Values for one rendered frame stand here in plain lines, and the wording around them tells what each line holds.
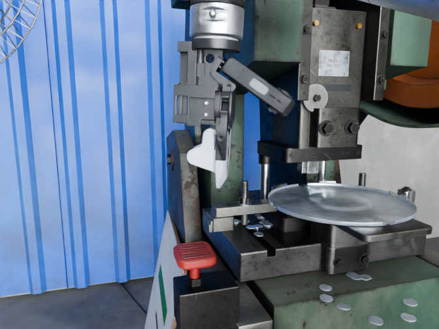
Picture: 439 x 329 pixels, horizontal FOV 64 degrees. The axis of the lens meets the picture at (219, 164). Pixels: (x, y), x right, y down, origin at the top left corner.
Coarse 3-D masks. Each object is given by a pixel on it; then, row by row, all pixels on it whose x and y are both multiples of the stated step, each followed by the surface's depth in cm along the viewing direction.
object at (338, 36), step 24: (312, 24) 69; (336, 24) 71; (360, 24) 71; (312, 48) 70; (336, 48) 72; (360, 48) 73; (312, 72) 71; (336, 72) 72; (360, 72) 74; (312, 96) 71; (336, 96) 74; (360, 96) 75; (288, 120) 76; (312, 120) 72; (336, 120) 71; (288, 144) 77; (312, 144) 72; (336, 144) 72
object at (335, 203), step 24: (288, 192) 81; (312, 192) 81; (336, 192) 78; (360, 192) 81; (384, 192) 79; (312, 216) 64; (336, 216) 64; (360, 216) 64; (384, 216) 64; (408, 216) 64
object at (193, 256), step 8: (176, 248) 55; (184, 248) 55; (192, 248) 55; (200, 248) 55; (208, 248) 55; (176, 256) 53; (184, 256) 52; (192, 256) 52; (200, 256) 52; (208, 256) 52; (184, 264) 51; (192, 264) 51; (200, 264) 51; (208, 264) 52; (192, 272) 54
